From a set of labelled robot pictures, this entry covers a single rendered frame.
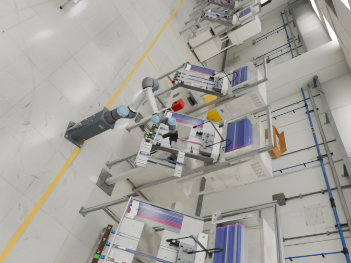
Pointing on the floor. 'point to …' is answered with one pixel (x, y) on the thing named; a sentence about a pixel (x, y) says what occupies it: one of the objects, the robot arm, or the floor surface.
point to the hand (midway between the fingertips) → (171, 144)
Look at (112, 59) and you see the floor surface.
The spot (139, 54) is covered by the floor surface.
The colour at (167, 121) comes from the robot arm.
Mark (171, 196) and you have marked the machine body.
